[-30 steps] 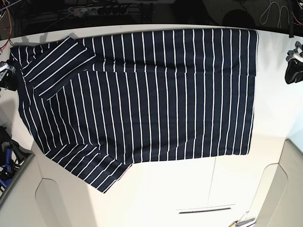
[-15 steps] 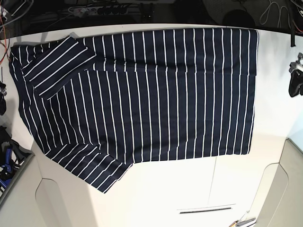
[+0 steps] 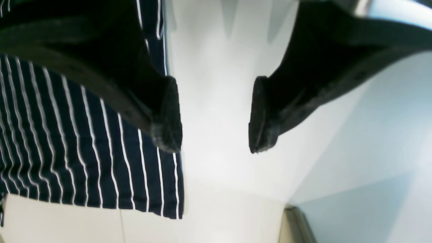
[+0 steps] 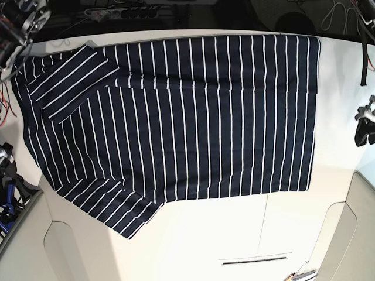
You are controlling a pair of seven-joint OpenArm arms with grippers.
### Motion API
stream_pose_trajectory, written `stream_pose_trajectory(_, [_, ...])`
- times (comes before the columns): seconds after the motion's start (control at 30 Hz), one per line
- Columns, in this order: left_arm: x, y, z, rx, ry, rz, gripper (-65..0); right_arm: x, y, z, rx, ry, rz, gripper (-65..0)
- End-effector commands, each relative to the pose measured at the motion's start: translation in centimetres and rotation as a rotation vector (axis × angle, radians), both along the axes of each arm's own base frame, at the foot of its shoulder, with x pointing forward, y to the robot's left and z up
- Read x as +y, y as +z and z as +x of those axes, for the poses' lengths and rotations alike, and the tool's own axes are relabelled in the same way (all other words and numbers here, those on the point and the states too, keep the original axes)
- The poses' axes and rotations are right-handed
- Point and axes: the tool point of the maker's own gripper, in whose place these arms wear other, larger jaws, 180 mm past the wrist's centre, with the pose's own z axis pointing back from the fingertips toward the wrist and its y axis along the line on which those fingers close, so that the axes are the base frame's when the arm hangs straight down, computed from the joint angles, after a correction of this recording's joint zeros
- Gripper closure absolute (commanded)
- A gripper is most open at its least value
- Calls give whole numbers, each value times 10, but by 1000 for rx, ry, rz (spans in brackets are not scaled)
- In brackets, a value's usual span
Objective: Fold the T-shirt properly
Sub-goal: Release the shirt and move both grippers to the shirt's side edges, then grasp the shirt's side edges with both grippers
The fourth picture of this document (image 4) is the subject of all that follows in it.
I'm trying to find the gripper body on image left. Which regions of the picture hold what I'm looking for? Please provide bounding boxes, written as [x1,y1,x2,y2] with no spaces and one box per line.
[0,142,14,167]

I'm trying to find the navy white striped T-shirt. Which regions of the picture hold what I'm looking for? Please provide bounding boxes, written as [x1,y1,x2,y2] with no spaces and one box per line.
[11,35,321,239]

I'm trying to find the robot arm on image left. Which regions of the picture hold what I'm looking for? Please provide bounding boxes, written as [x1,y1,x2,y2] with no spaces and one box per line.
[1,1,51,84]

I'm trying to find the tools at bottom edge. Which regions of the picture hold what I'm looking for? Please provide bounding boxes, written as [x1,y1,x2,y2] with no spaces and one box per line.
[284,261,318,281]

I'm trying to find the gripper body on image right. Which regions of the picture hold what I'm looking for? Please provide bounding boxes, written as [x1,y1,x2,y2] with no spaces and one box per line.
[354,95,375,123]

